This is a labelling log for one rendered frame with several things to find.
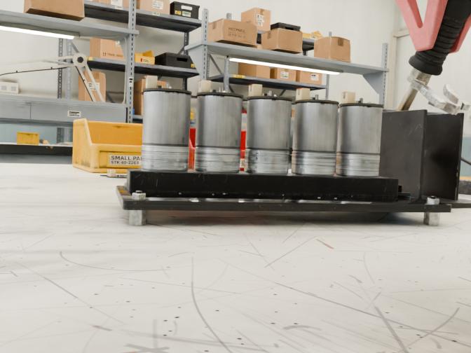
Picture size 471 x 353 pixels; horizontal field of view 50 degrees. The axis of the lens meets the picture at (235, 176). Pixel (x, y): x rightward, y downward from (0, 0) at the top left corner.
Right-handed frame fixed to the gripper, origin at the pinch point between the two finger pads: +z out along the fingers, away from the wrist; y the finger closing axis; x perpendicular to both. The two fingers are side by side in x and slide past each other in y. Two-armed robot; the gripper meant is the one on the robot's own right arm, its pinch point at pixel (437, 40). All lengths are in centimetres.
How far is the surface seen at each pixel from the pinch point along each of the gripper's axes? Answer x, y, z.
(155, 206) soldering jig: 7.3, 21.6, 10.8
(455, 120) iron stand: 0.5, -1.6, 5.6
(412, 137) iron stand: 0.0, 1.8, 7.0
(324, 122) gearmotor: 4.3, 11.7, 6.6
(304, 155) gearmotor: 3.8, 12.5, 8.4
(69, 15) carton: -236, 8, -55
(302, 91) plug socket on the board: 3.4, 12.6, 5.0
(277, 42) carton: -244, -112, -58
